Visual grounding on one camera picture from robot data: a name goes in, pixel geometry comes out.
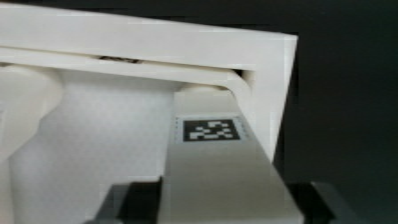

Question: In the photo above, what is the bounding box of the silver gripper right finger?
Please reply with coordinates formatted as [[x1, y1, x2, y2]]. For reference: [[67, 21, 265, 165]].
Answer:
[[288, 182, 359, 224]]

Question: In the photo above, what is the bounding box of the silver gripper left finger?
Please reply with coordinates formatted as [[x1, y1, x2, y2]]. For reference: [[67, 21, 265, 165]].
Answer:
[[85, 180, 161, 224]]

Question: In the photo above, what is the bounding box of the white leg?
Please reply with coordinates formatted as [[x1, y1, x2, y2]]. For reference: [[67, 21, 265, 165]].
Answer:
[[156, 89, 304, 224], [0, 65, 64, 163]]

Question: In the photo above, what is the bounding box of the white desk top tray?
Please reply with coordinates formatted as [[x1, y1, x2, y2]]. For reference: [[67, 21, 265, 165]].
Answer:
[[0, 46, 281, 224]]

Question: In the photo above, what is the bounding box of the white right fence bar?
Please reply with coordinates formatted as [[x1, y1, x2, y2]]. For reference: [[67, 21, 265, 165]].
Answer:
[[0, 2, 298, 155]]

